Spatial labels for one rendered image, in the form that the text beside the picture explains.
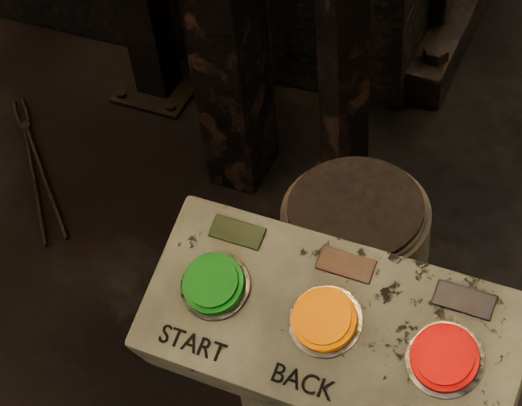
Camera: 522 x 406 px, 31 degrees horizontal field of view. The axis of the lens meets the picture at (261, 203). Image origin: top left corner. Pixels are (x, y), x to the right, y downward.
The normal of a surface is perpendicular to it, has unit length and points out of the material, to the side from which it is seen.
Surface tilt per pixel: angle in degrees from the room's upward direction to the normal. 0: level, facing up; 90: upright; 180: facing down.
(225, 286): 20
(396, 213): 0
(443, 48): 0
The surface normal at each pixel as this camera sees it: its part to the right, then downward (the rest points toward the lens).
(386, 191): -0.07, -0.66
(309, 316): -0.21, -0.38
